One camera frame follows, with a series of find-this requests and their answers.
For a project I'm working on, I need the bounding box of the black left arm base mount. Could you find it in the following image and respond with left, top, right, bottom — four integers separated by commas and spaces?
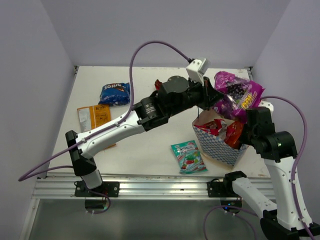
73, 181, 120, 198

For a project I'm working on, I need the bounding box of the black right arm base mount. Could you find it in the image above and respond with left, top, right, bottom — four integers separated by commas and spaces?
206, 178, 239, 198

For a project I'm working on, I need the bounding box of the red torn chip bag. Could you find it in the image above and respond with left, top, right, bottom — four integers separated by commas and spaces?
154, 79, 163, 91

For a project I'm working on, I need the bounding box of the aluminium table frame rail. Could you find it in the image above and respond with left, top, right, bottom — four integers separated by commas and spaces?
34, 66, 276, 201

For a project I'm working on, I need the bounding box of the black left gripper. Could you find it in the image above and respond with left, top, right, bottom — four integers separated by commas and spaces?
167, 73, 224, 116

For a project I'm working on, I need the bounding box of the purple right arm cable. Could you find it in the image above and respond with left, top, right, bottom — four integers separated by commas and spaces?
202, 96, 320, 240

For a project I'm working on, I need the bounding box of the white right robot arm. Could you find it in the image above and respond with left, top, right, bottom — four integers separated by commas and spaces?
222, 107, 320, 240

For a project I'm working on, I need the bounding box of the pink snack bag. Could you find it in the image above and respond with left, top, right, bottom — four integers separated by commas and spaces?
195, 119, 228, 136

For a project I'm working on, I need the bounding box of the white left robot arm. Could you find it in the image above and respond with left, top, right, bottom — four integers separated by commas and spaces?
65, 75, 224, 197

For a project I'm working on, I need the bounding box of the teal Fox's candy bag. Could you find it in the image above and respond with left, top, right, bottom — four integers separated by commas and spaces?
171, 140, 207, 175

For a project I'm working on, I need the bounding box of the purple grape candy bag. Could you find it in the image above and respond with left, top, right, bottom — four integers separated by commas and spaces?
212, 71, 265, 123

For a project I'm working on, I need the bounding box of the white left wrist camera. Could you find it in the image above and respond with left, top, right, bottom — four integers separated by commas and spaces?
185, 58, 211, 85

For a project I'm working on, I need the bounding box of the blue Doritos chip bag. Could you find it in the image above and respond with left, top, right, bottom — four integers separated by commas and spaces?
98, 82, 131, 106

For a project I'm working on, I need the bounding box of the blue checkered paper bag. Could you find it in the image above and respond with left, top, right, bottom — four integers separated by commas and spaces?
192, 109, 248, 167

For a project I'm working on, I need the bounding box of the orange cream cassava chips bag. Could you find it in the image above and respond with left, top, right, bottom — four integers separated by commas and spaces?
224, 120, 244, 150

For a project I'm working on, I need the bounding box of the orange yellow snack packet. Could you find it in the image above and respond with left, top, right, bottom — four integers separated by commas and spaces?
76, 104, 117, 150

